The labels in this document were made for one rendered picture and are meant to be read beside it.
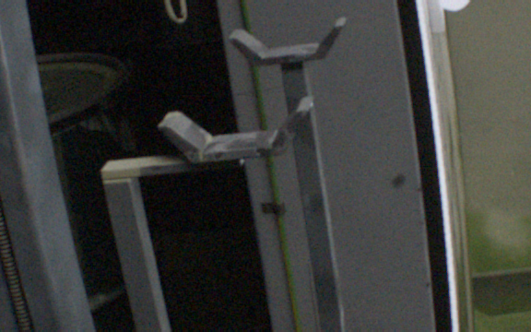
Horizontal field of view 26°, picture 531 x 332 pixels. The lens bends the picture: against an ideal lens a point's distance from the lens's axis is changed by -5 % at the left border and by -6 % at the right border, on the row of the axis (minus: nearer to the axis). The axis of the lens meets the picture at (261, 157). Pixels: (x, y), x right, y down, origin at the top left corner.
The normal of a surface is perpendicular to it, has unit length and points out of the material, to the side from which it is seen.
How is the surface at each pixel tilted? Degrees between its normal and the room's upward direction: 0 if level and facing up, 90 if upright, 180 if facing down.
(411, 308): 90
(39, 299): 90
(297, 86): 90
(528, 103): 57
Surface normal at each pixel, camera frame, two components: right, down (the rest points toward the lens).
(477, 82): -0.22, -0.25
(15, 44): 0.97, -0.10
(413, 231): -0.15, 0.32
